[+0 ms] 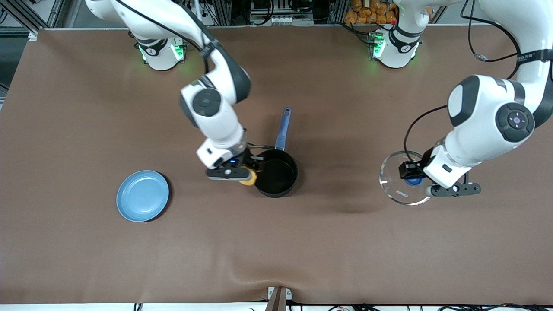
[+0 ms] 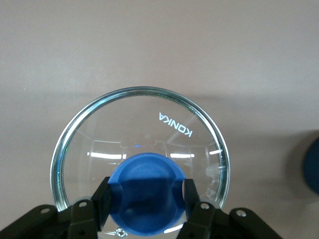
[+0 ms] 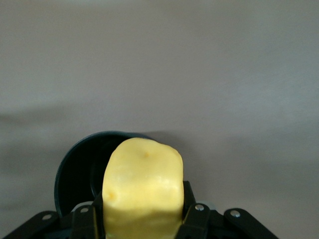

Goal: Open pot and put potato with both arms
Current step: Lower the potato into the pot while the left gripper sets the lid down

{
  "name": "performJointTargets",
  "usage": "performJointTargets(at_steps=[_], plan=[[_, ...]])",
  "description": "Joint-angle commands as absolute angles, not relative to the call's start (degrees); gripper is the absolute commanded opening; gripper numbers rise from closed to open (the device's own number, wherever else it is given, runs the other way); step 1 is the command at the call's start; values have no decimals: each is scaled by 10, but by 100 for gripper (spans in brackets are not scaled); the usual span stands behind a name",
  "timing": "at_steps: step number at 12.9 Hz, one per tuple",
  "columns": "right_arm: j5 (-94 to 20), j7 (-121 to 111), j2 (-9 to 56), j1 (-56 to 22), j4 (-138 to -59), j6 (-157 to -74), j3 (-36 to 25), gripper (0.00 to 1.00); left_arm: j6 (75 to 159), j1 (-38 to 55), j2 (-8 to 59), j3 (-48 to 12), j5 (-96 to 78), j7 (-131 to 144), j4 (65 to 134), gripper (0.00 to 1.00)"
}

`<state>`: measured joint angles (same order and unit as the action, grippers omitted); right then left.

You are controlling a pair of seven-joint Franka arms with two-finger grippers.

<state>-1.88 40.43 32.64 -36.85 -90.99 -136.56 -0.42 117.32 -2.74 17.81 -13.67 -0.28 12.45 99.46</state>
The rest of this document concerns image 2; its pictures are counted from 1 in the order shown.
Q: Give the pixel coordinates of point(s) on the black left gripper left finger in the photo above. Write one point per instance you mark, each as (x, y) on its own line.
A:
(86, 219)

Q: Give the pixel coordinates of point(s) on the glass lid with blue knob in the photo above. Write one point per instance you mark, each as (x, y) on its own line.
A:
(149, 119)

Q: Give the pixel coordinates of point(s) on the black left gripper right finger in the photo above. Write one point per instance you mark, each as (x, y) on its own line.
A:
(202, 221)

